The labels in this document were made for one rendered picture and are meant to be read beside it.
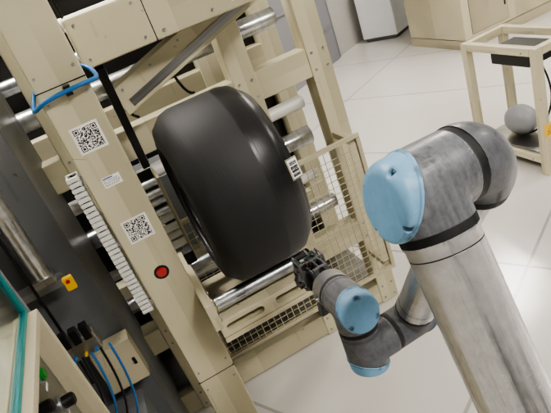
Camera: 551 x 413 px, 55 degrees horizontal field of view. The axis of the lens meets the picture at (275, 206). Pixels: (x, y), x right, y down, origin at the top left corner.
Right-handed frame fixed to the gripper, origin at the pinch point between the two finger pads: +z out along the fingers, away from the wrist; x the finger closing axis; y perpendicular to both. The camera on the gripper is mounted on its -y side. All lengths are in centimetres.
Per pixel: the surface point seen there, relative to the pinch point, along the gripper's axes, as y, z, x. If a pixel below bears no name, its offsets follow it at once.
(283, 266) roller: -7.2, 18.9, 0.6
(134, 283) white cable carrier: 8, 28, 43
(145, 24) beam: 74, 42, 5
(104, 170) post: 43, 20, 35
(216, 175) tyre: 32.1, 4.5, 9.9
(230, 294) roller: -7.0, 19.1, 19.0
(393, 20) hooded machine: -14, 518, -368
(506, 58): -15, 136, -198
